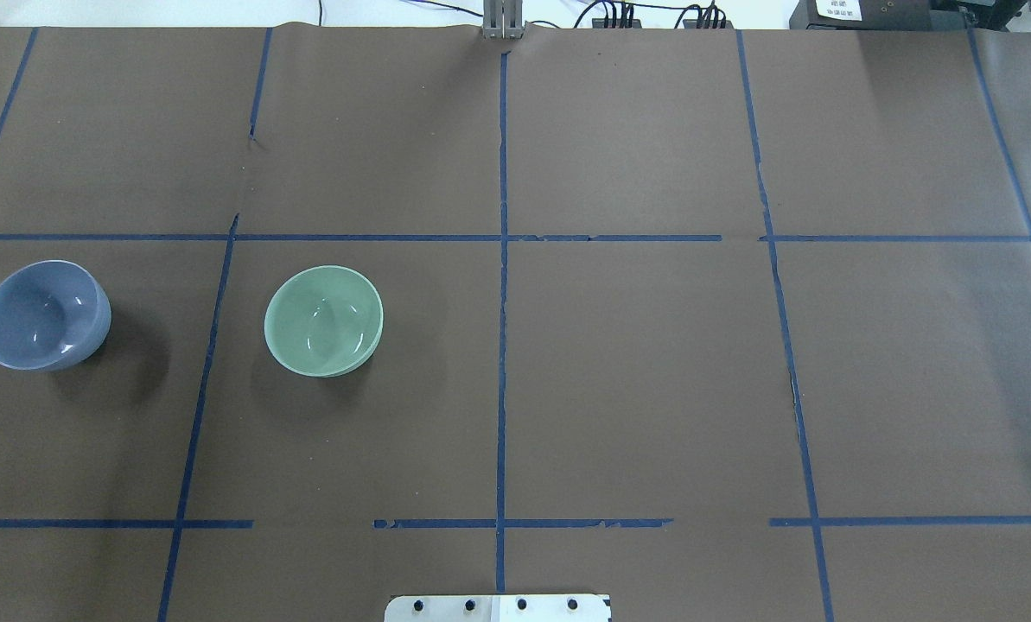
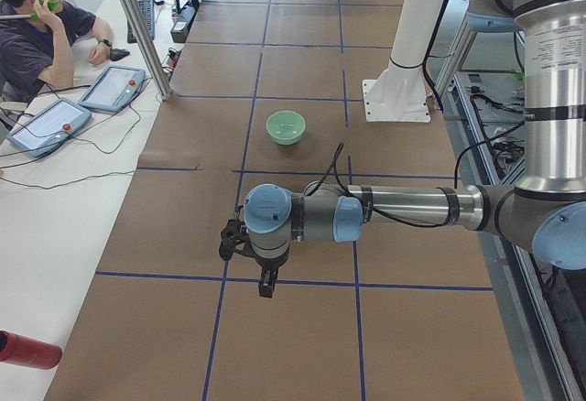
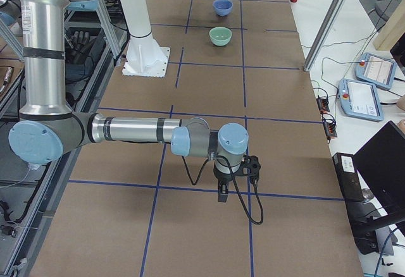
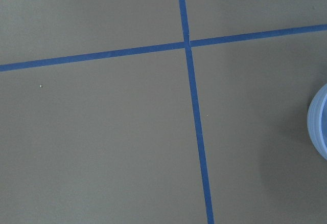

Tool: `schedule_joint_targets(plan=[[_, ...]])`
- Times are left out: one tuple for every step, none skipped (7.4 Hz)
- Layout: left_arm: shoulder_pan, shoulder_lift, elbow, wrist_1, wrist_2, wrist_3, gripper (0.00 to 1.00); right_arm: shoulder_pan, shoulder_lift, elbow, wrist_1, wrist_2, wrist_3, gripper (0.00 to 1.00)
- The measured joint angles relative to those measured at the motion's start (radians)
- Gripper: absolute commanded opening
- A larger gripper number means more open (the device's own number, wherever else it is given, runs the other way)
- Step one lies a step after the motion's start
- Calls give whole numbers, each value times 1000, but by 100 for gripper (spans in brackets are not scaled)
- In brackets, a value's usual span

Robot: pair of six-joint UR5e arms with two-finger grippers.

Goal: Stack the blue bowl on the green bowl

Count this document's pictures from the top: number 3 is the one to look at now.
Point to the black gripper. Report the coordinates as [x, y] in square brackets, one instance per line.
[221, 178]

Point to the blue bowl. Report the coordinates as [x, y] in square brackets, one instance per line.
[222, 7]

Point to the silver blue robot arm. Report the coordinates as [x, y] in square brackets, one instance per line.
[49, 128]

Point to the green bowl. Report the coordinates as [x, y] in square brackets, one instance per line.
[220, 36]

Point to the black computer box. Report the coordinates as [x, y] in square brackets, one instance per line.
[348, 178]

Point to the black monitor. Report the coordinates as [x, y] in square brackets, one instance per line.
[380, 162]

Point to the near blue teach pendant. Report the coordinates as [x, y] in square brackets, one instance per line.
[360, 100]

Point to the blue teach pendant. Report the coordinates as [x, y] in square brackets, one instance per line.
[360, 100]
[377, 70]

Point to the far blue teach pendant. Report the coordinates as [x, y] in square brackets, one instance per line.
[377, 70]

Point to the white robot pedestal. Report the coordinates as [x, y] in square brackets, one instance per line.
[144, 57]

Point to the aluminium frame post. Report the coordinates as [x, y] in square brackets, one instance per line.
[325, 28]

